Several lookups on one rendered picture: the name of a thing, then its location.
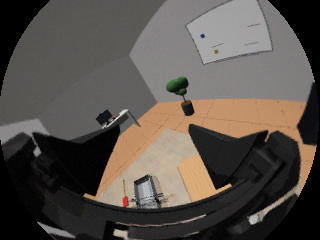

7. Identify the red spatula with wooden handle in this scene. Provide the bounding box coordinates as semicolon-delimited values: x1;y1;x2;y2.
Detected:
123;187;129;207

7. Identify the light wooden board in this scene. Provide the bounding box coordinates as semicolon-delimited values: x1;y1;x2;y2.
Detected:
177;153;231;201

